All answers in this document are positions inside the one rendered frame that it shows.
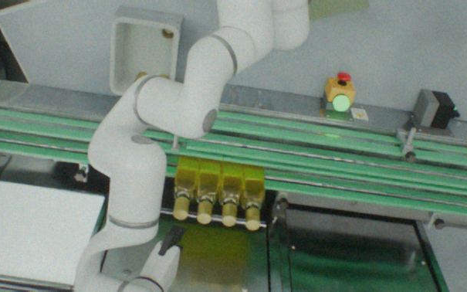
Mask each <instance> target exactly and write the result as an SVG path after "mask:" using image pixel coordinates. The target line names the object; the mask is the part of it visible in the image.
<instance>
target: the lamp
mask: <svg viewBox="0 0 467 292"><path fill-rule="evenodd" d="M349 105H350V103H349V98H348V96H347V95H346V94H343V93H340V94H337V95H336V96H334V98H333V106H334V108H335V109H337V110H339V111H343V110H346V109H347V108H348V107H349Z"/></svg>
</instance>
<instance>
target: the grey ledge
mask: <svg viewBox="0 0 467 292"><path fill-rule="evenodd" d="M277 192H278V191H276V194H275V200H276V201H279V199H278V195H277ZM286 199H287V202H290V203H296V204H301V205H308V206H313V207H319V208H326V209H336V210H343V211H349V212H360V213H367V214H372V215H378V216H390V217H395V218H401V219H413V220H418V221H424V224H425V225H427V224H428V220H429V219H430V216H429V214H428V212H429V211H425V210H419V209H408V208H402V207H396V206H390V205H379V204H373V203H367V202H355V201H350V200H344V199H333V198H327V197H321V196H315V195H304V194H297V193H292V192H287V197H286ZM439 218H440V219H443V221H444V223H445V228H448V229H452V228H453V229H464V230H467V216H459V215H453V214H447V213H441V215H440V217H439Z"/></svg>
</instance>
